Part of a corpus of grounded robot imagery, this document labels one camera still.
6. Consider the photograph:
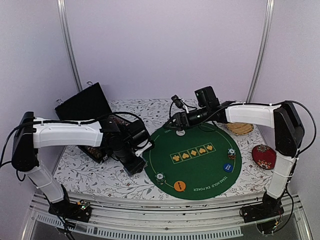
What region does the multicolour poker chip stack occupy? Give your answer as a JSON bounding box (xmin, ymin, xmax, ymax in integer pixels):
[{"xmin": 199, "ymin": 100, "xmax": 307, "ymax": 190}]
[{"xmin": 227, "ymin": 148, "xmax": 236, "ymax": 160}]

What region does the left aluminium frame post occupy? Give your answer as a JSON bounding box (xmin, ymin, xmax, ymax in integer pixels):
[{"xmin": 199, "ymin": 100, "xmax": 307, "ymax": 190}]
[{"xmin": 56, "ymin": 0, "xmax": 83, "ymax": 92}]

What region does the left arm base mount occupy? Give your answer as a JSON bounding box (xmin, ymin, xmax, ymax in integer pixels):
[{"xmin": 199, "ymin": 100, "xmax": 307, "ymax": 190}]
[{"xmin": 48, "ymin": 199, "xmax": 92, "ymax": 223}]

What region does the black poker chip case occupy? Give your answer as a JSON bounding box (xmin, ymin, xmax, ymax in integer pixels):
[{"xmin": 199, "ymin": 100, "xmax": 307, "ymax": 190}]
[{"xmin": 54, "ymin": 81, "xmax": 131, "ymax": 165}]

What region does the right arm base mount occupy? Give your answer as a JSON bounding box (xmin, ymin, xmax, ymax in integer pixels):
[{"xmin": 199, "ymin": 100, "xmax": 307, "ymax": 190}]
[{"xmin": 239, "ymin": 200, "xmax": 285, "ymax": 223}]

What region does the orange big blind button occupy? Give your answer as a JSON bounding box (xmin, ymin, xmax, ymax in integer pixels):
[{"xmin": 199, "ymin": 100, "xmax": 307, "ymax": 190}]
[{"xmin": 173, "ymin": 180, "xmax": 186, "ymax": 192}]

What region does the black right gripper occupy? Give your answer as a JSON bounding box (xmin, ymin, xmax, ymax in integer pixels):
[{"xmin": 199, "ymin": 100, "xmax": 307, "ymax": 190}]
[{"xmin": 162, "ymin": 106, "xmax": 210, "ymax": 132}]

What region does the round woven bamboo tray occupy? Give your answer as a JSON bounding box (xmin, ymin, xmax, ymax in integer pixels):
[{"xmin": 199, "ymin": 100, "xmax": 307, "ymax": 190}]
[{"xmin": 226, "ymin": 123, "xmax": 254, "ymax": 136}]

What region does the blue small blind button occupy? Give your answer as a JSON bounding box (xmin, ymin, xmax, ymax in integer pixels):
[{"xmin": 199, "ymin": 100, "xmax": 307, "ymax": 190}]
[{"xmin": 223, "ymin": 163, "xmax": 234, "ymax": 173}]

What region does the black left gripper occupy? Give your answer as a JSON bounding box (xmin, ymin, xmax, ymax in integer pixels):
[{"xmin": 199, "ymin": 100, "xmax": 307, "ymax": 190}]
[{"xmin": 115, "ymin": 143, "xmax": 146, "ymax": 175}]

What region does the right aluminium frame post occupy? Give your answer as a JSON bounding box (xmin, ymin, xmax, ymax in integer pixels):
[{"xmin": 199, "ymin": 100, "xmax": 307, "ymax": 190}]
[{"xmin": 246, "ymin": 0, "xmax": 275, "ymax": 103}]

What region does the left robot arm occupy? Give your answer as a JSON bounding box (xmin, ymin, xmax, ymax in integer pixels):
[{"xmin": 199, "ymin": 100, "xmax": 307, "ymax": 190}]
[{"xmin": 8, "ymin": 111, "xmax": 154, "ymax": 217}]

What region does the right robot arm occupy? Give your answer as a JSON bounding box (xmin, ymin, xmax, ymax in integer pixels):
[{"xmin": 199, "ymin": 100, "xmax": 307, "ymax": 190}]
[{"xmin": 166, "ymin": 86, "xmax": 305, "ymax": 218}]

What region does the aluminium frame post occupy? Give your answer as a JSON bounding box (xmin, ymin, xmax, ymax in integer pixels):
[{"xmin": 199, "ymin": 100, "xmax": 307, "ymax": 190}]
[
  {"xmin": 56, "ymin": 0, "xmax": 83, "ymax": 92},
  {"xmin": 246, "ymin": 0, "xmax": 275, "ymax": 103}
]

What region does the white dealer button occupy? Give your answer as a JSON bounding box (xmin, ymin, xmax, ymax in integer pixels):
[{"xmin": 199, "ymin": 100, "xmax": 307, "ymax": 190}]
[{"xmin": 176, "ymin": 130, "xmax": 186, "ymax": 137}]

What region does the red floral round box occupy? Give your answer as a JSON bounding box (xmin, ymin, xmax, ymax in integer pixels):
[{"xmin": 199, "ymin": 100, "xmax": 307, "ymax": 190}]
[{"xmin": 251, "ymin": 144, "xmax": 277, "ymax": 170}]

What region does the floral patterned tablecloth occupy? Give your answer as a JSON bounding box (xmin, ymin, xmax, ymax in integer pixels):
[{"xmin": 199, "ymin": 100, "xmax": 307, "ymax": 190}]
[{"xmin": 54, "ymin": 99, "xmax": 273, "ymax": 200}]

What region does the aluminium front rail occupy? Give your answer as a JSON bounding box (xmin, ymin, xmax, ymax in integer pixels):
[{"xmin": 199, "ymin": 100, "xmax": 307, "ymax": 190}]
[{"xmin": 22, "ymin": 192, "xmax": 311, "ymax": 240}]

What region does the round green poker mat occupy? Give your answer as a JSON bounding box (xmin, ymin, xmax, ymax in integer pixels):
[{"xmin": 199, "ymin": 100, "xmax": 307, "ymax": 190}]
[{"xmin": 143, "ymin": 123, "xmax": 242, "ymax": 200}]

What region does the poker chip row left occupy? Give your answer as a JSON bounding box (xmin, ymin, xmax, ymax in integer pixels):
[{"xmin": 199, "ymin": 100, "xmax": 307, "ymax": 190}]
[{"xmin": 84, "ymin": 146, "xmax": 103, "ymax": 160}]

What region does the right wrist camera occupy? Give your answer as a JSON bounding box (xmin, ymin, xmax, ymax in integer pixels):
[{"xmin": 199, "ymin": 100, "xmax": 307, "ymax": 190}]
[{"xmin": 171, "ymin": 95, "xmax": 189, "ymax": 113}]

